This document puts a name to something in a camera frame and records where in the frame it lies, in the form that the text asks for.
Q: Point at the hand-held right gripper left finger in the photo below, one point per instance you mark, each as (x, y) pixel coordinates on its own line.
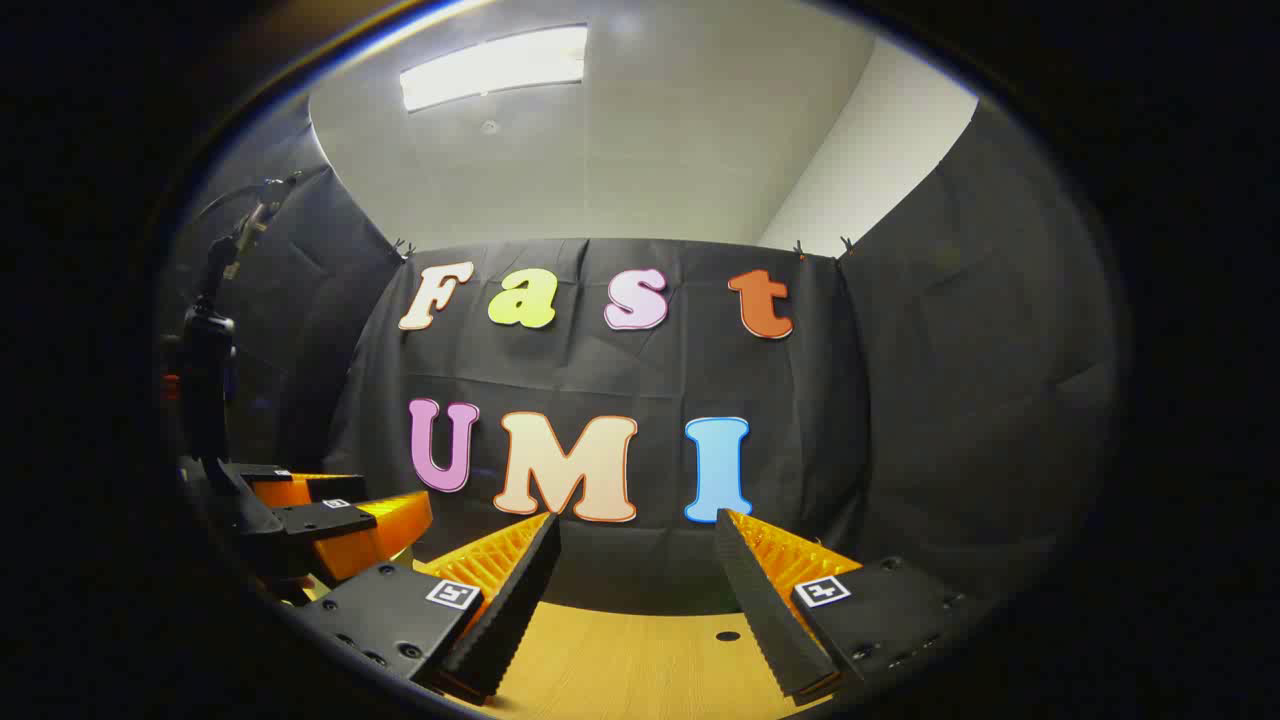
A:
(510, 610)

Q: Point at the rectangular ceiling light panel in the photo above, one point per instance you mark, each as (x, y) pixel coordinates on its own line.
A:
(495, 68)

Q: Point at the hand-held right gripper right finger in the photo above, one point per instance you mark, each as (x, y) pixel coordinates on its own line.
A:
(765, 610)

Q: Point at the black backdrop cloth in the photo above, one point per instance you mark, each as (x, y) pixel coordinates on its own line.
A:
(600, 370)

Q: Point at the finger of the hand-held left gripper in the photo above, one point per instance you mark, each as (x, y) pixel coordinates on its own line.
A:
(335, 488)
(325, 518)

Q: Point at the wooden desktop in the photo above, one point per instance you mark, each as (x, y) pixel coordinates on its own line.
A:
(640, 660)

